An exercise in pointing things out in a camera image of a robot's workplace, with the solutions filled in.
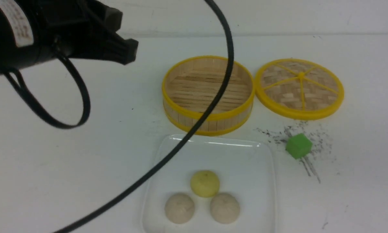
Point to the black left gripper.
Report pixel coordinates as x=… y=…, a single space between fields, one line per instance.
x=84 y=29

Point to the yellow steamed bun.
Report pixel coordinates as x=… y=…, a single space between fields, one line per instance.
x=205 y=184

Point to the white steamed bun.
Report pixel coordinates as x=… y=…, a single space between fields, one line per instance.
x=179 y=208
x=224 y=208

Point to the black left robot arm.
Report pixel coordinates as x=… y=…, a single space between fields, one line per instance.
x=33 y=31

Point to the white square plate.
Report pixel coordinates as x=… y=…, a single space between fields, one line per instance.
x=245 y=170

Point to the yellow bamboo steamer basket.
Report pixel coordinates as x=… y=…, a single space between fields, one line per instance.
x=189 y=87

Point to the yellow bamboo steamer lid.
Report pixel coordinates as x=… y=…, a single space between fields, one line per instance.
x=298 y=89

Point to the green cube block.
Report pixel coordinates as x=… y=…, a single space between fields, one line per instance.
x=298 y=146

